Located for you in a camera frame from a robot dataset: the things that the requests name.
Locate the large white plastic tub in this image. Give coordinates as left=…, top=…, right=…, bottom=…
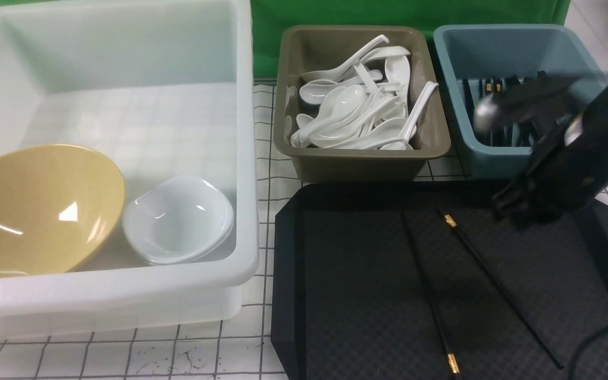
left=0, top=0, right=260, bottom=344

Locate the green backdrop cloth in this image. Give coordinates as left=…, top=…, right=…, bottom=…
left=0, top=1, right=569, bottom=91

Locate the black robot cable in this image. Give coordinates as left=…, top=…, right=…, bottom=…
left=568, top=319, right=608, bottom=380

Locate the black chopstick gold band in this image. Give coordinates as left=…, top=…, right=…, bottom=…
left=399, top=212, right=463, bottom=379
left=436, top=207, right=565, bottom=370

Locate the white square dish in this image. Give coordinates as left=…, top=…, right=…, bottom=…
left=121, top=175, right=235, bottom=265
left=130, top=210, right=235, bottom=265

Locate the white ceramic soup spoon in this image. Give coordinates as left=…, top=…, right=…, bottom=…
left=290, top=85, right=365, bottom=147

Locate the yellow noodle bowl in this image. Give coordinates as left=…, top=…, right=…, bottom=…
left=0, top=145, right=126, bottom=278

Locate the black serving tray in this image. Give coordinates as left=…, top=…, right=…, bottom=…
left=272, top=181, right=608, bottom=379

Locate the white spoon top long handle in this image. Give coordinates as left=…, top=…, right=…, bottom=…
left=301, top=34, right=390, bottom=83

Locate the blue chopstick bin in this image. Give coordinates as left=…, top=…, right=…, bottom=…
left=433, top=24, right=600, bottom=179

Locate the white spoon right leaning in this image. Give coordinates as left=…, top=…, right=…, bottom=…
left=379, top=81, right=439, bottom=150

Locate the olive brown spoon bin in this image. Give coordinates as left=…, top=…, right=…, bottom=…
left=273, top=25, right=451, bottom=183

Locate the white spoon upper right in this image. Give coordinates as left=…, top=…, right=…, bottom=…
left=384, top=56, right=412, bottom=87

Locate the white spoon left bowl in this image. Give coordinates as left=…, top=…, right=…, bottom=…
left=299, top=79, right=339, bottom=106

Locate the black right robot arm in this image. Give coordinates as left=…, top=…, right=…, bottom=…
left=474, top=73, right=608, bottom=229

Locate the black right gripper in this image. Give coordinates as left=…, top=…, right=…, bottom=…
left=491, top=137, right=574, bottom=227

